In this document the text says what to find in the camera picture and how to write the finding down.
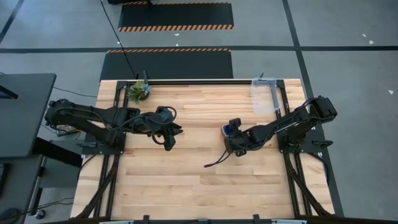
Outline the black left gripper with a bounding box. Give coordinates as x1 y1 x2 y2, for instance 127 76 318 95
136 106 185 152

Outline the clear plastic basket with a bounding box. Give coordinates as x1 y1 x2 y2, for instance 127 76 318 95
250 77 280 113

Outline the potted green succulent plant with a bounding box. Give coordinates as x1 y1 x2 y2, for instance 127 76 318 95
127 79 152 102

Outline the black hazard-striped floor mat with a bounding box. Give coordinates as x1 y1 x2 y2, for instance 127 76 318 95
117 1 234 32
99 48 234 82

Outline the black desk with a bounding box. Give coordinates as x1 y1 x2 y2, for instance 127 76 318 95
0 73 57 159

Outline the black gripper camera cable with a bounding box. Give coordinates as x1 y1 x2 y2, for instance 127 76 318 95
151 105 178 146
203 149 233 168

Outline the black aluminium table frame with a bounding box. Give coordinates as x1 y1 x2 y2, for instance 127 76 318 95
73 79 336 224

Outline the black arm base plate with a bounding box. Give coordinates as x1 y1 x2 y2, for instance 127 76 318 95
277 129 333 154
76 139 125 156

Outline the thin grey floor cable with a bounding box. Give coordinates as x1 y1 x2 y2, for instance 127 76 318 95
52 86 98 98

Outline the black floor cable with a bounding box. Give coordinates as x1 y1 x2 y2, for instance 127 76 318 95
99 0 139 79

